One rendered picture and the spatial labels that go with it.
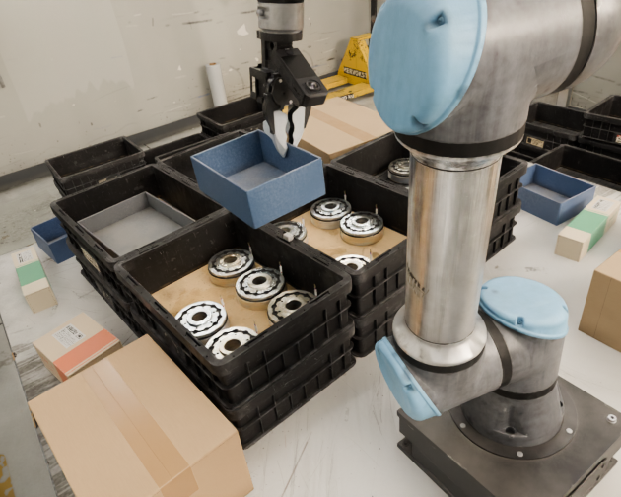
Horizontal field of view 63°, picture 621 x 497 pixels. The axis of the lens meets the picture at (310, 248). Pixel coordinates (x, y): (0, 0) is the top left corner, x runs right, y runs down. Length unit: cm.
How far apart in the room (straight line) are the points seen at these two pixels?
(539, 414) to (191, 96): 400
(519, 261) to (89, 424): 102
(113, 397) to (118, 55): 353
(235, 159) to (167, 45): 339
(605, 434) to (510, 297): 27
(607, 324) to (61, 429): 101
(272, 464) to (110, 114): 362
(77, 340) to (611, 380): 107
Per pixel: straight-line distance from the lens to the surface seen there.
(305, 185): 86
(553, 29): 45
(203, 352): 83
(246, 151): 101
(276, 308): 98
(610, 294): 113
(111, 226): 146
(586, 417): 92
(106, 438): 88
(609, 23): 49
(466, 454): 84
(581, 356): 116
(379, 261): 96
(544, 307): 74
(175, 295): 113
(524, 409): 82
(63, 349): 120
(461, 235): 52
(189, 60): 444
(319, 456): 96
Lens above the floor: 150
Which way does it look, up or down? 34 degrees down
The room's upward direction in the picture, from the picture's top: 7 degrees counter-clockwise
